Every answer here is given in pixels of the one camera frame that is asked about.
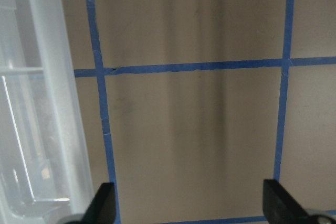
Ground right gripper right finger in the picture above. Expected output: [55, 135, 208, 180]
[262, 179, 315, 224]

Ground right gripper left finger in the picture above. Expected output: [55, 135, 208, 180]
[81, 183, 117, 224]

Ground clear plastic storage box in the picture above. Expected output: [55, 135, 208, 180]
[1, 0, 93, 223]

